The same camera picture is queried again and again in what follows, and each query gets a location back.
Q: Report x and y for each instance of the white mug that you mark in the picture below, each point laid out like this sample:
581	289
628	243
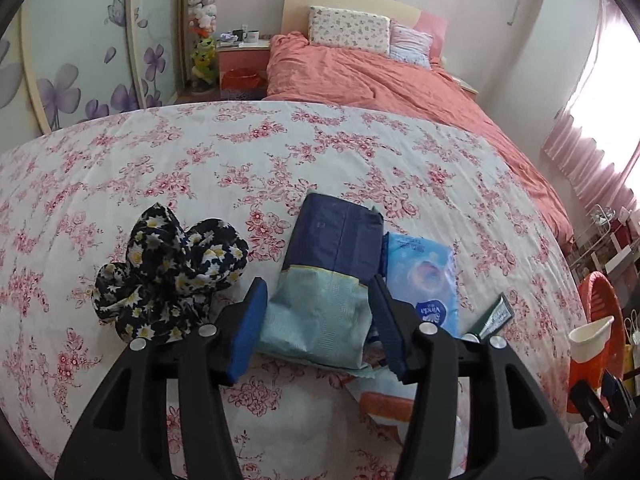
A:
252	36

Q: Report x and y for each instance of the pink curtain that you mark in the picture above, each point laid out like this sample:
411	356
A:
590	150

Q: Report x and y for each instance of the orange plastic basket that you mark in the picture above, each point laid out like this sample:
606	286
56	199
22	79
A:
600	295

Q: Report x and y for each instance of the white paper bag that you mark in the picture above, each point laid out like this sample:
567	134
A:
632	355

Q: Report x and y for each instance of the pink floral tablecloth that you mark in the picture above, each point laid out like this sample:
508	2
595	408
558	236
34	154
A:
150	160

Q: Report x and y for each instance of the pink nightstand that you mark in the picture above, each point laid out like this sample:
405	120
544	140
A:
242	57

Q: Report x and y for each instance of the green yellow plush toy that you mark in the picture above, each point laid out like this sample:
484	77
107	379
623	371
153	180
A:
205	55

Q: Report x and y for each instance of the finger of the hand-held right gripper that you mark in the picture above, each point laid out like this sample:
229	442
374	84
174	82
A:
590	402

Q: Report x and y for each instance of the orange white packet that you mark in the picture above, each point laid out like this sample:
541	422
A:
380	405

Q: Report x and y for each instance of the white bedside table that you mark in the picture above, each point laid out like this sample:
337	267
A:
462	84

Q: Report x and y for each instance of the orange duvet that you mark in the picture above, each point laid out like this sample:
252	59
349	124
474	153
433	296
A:
400	100

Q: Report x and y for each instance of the floral pillow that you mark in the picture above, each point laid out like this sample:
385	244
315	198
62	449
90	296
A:
350	30

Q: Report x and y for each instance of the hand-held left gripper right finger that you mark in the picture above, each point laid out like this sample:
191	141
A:
390	330

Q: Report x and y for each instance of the striped pink pillow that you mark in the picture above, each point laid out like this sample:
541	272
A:
410	45

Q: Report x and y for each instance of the black daisy print cloth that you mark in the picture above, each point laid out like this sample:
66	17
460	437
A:
165	270

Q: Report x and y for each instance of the clear tube of plush toys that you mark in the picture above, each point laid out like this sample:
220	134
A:
202	5

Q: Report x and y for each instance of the white shelf unit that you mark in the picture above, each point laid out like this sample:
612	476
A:
622	240

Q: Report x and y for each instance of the dark mug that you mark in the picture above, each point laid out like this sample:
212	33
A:
239	35

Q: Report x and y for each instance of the floral sliding door wardrobe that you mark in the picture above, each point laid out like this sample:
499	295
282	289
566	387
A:
75	35

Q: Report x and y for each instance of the blue tissue packet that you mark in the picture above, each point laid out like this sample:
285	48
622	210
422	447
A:
425	280

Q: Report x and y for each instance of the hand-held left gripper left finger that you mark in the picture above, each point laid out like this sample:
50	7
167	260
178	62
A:
245	330

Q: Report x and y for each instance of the navy teal packet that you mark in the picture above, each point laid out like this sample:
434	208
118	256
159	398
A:
325	270

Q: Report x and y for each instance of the white plastic container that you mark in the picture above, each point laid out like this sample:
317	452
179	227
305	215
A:
590	340

